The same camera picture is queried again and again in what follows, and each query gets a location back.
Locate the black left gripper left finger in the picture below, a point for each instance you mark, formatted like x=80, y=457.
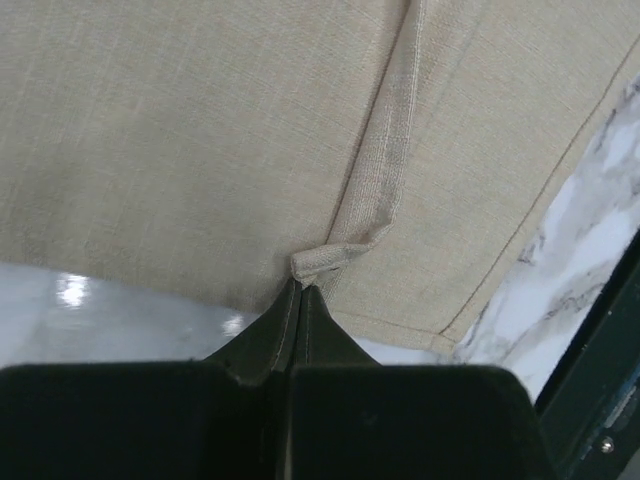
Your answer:
x=216, y=418

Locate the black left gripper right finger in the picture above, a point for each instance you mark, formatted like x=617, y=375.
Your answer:
x=352, y=418

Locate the beige cloth napkin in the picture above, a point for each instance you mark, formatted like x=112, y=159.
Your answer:
x=397, y=154

